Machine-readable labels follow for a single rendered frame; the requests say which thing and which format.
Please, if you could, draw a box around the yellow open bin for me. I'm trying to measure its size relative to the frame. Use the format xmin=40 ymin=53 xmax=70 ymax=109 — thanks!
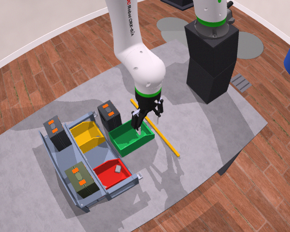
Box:
xmin=70 ymin=121 xmax=105 ymax=154

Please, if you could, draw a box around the grey bin rack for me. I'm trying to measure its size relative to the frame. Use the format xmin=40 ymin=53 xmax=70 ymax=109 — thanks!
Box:
xmin=38 ymin=111 xmax=143 ymax=213

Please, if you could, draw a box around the red open bin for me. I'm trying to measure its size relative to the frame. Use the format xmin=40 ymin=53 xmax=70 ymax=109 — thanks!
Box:
xmin=93 ymin=158 xmax=131 ymax=190

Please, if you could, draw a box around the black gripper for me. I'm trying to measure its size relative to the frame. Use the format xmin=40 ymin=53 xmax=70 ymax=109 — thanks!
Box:
xmin=131 ymin=98 xmax=163 ymax=135

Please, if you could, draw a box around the green bin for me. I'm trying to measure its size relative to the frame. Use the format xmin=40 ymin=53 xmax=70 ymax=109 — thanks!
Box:
xmin=108 ymin=120 xmax=155 ymax=157

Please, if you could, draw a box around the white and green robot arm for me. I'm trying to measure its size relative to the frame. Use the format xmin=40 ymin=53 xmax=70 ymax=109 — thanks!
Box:
xmin=105 ymin=0 xmax=235 ymax=106

